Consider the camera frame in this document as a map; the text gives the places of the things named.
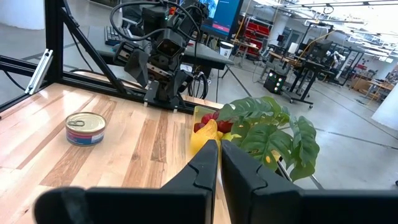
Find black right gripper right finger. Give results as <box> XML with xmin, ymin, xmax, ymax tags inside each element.
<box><xmin>220</xmin><ymin>139</ymin><xmax>398</xmax><ymax>224</ymax></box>

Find tin can with gold lid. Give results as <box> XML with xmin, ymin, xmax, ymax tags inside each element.
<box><xmin>65</xmin><ymin>111</ymin><xmax>107</xmax><ymax>147</ymax></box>

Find green toy apple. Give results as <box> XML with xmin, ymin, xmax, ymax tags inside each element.
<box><xmin>221</xmin><ymin>133</ymin><xmax>243</xmax><ymax>142</ymax></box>

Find computer monitor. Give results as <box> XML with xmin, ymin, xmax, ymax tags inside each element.
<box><xmin>198</xmin><ymin>0</ymin><xmax>245</xmax><ymax>39</ymax></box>

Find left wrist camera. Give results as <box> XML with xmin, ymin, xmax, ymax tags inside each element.
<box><xmin>155</xmin><ymin>29</ymin><xmax>188</xmax><ymax>59</ymax></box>

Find silver aluminium bar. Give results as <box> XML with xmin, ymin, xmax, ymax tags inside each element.
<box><xmin>24</xmin><ymin>48</ymin><xmax>55</xmax><ymax>95</ymax></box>

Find red bell pepper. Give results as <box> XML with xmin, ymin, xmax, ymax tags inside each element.
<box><xmin>200</xmin><ymin>111</ymin><xmax>220</xmax><ymax>126</ymax></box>

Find black computer tower with lights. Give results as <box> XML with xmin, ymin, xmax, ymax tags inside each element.
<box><xmin>263</xmin><ymin>69</ymin><xmax>287</xmax><ymax>95</ymax></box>

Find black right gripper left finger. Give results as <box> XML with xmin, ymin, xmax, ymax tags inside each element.
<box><xmin>33</xmin><ymin>139</ymin><xmax>220</xmax><ymax>224</ymax></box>

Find red toy apple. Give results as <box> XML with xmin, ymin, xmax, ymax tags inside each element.
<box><xmin>216</xmin><ymin>119</ymin><xmax>234</xmax><ymax>135</ymax></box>

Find white paper cup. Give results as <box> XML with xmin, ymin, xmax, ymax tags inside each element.
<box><xmin>218</xmin><ymin>40</ymin><xmax>234</xmax><ymax>60</ymax></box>

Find black standing desk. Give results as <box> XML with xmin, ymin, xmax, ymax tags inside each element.
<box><xmin>288</xmin><ymin>22</ymin><xmax>335</xmax><ymax>109</ymax></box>

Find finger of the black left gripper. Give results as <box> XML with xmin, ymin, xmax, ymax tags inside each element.
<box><xmin>169</xmin><ymin>69</ymin><xmax>194</xmax><ymax>98</ymax></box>
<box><xmin>113</xmin><ymin>40</ymin><xmax>150</xmax><ymax>88</ymax></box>

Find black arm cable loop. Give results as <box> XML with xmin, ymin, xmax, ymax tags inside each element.
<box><xmin>109</xmin><ymin>0</ymin><xmax>202</xmax><ymax>42</ymax></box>

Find round yellow orange toy fruit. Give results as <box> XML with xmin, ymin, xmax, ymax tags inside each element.
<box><xmin>190</xmin><ymin>119</ymin><xmax>221</xmax><ymax>156</ymax></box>

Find black keyboard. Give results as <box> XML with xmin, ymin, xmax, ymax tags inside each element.
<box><xmin>103</xmin><ymin>25</ymin><xmax>132</xmax><ymax>47</ymax></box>

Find black aluminium table frame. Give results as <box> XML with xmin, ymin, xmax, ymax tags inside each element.
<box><xmin>0</xmin><ymin>0</ymin><xmax>326</xmax><ymax>190</ymax></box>

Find translucent yellow plastic bin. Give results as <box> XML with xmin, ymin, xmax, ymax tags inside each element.
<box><xmin>190</xmin><ymin>105</ymin><xmax>282</xmax><ymax>170</ymax></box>

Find artificial green monstera plant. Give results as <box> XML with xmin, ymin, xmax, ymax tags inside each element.
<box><xmin>216</xmin><ymin>96</ymin><xmax>321</xmax><ymax>183</ymax></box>

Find red storage shelves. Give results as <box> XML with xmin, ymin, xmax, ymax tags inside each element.
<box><xmin>240</xmin><ymin>16</ymin><xmax>272</xmax><ymax>57</ymax></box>

